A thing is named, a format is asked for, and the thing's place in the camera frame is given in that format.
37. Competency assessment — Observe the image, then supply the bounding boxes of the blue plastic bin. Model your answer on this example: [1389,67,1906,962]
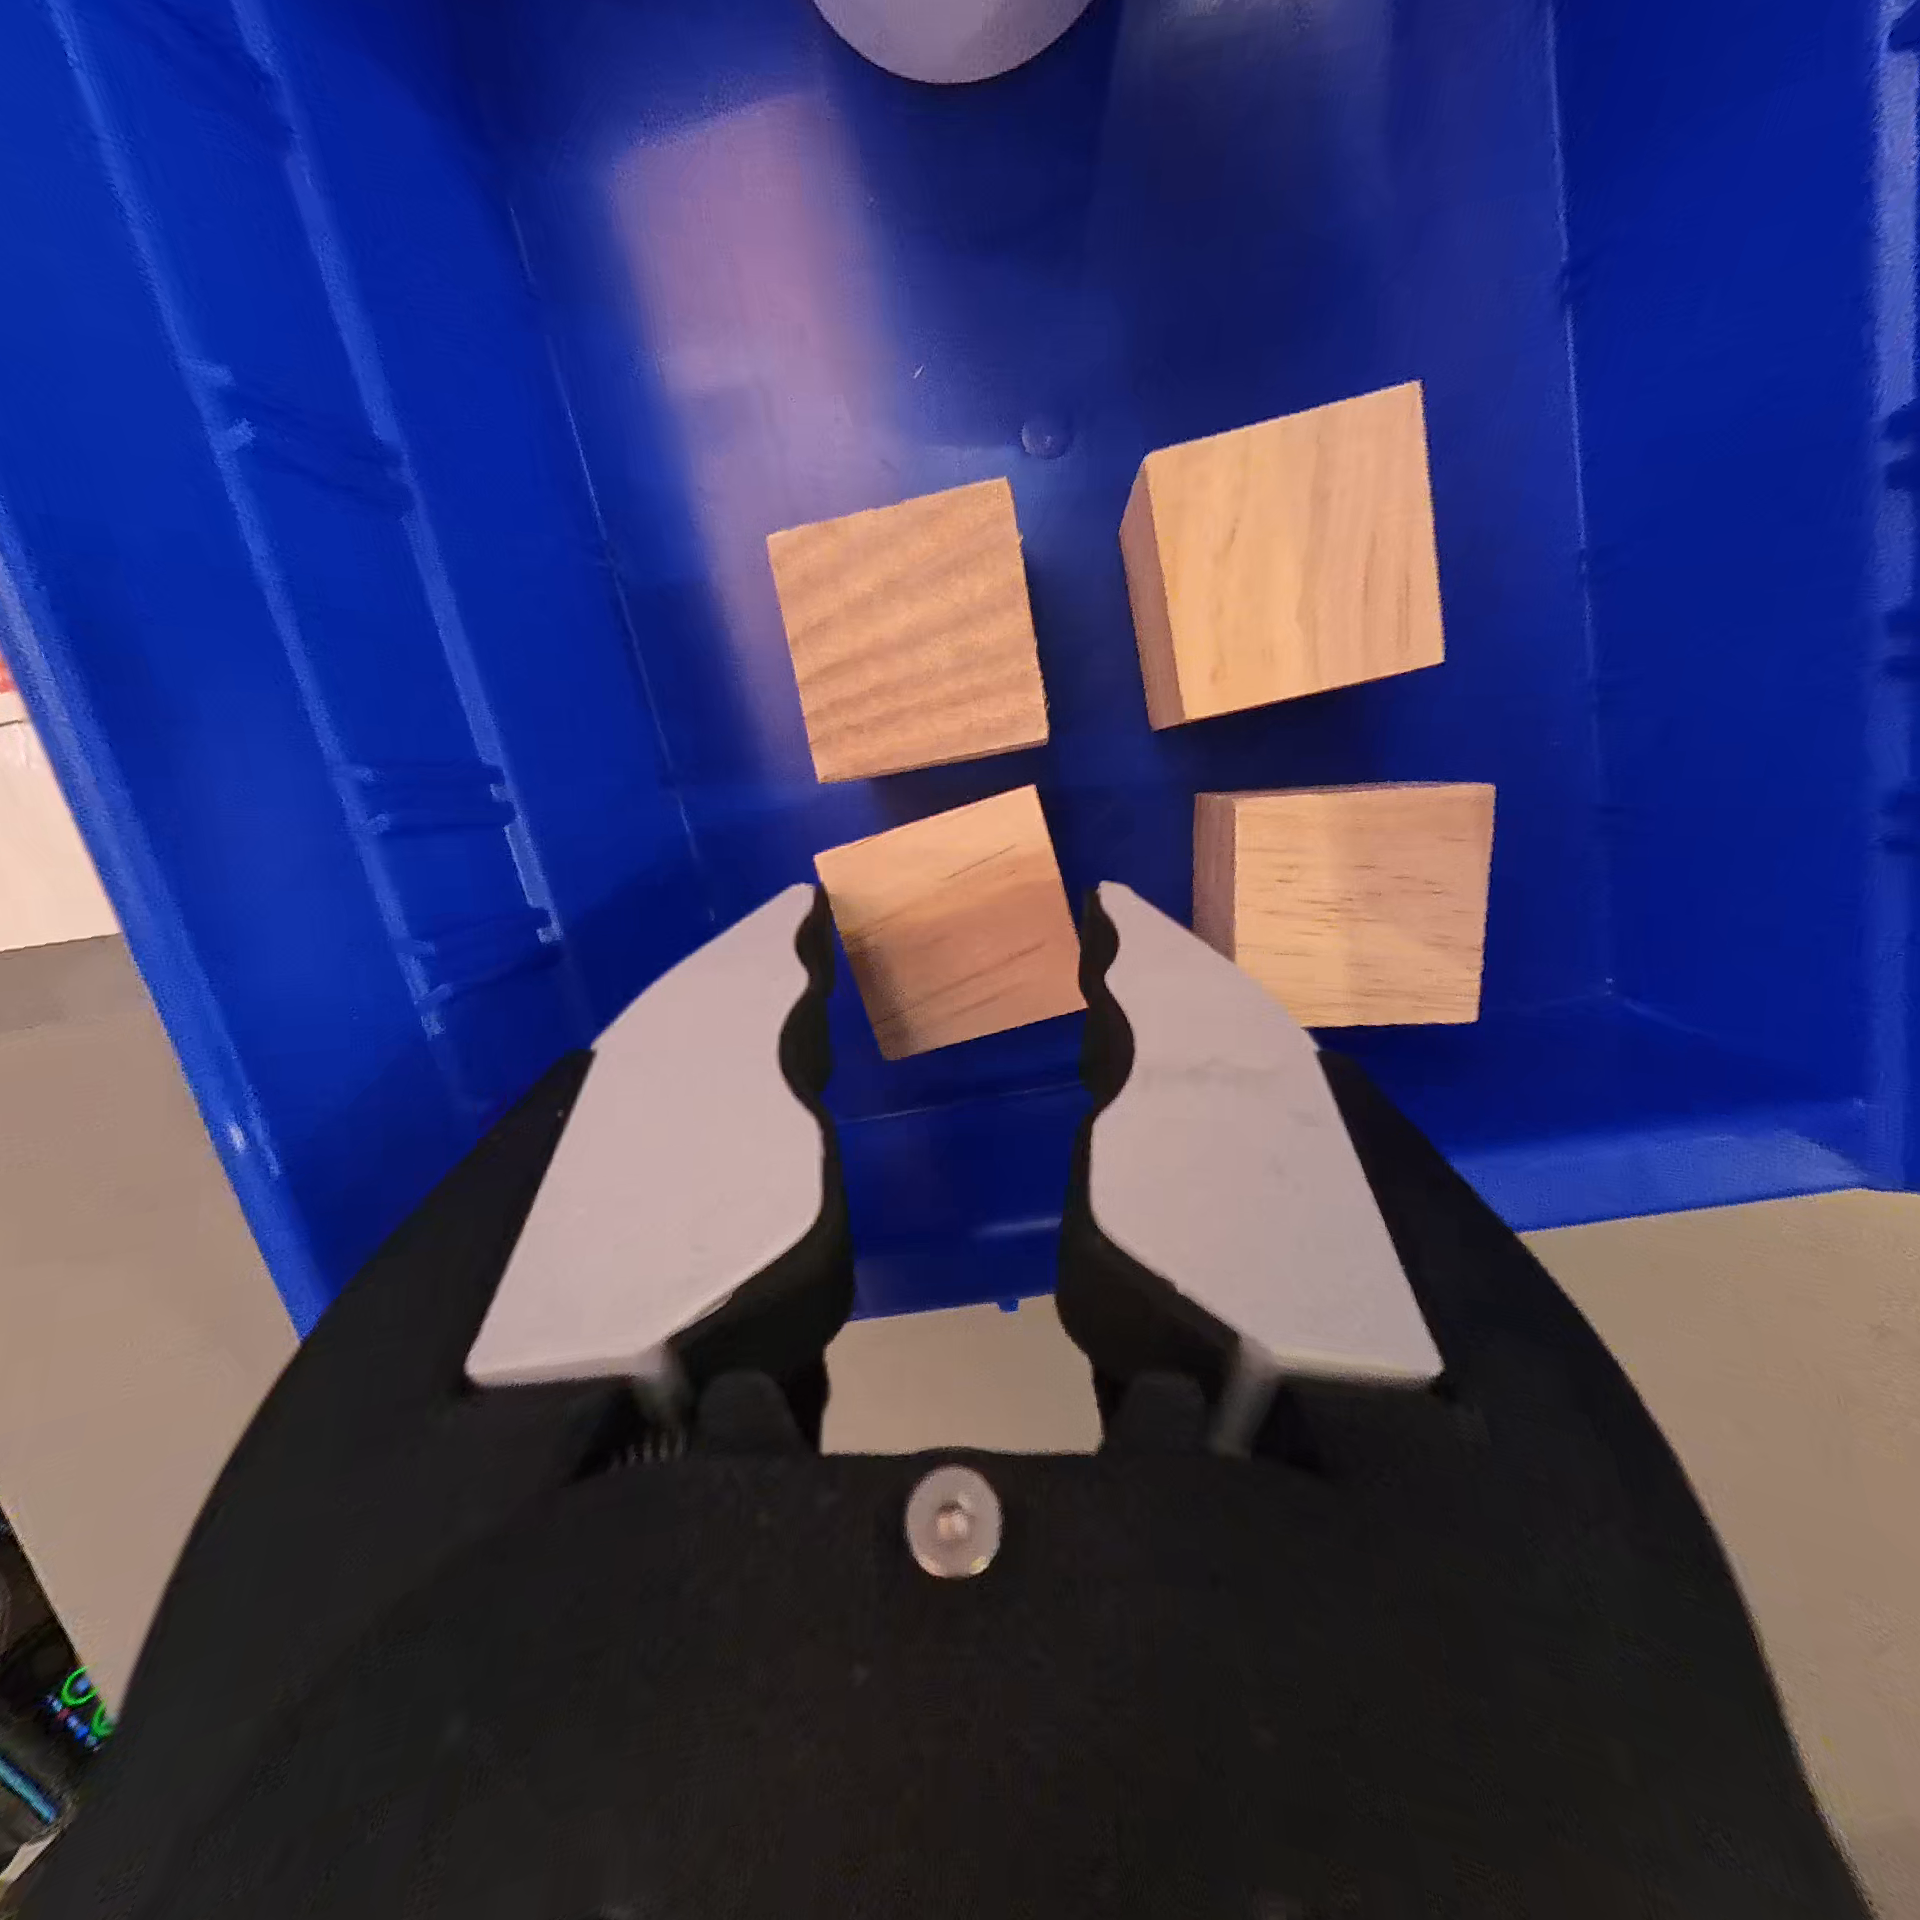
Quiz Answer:
[0,0,1920,1338]

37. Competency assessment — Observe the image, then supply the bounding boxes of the grey desk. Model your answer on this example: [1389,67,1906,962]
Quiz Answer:
[0,930,1920,1920]

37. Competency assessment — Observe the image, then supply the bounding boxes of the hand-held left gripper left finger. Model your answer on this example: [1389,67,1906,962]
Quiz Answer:
[462,883,858,1453]

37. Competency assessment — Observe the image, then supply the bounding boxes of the device with green lights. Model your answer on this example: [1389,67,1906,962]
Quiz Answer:
[0,1499,121,1846]

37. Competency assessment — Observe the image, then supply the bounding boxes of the white paper cup green stripe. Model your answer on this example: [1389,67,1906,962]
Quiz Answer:
[810,0,1098,87]

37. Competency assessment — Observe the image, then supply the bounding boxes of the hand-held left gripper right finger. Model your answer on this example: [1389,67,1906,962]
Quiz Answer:
[1053,883,1448,1460]

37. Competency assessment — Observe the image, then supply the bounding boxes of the wooden cube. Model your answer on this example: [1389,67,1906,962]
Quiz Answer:
[1121,379,1449,734]
[1190,781,1500,1030]
[765,477,1052,786]
[814,781,1089,1064]

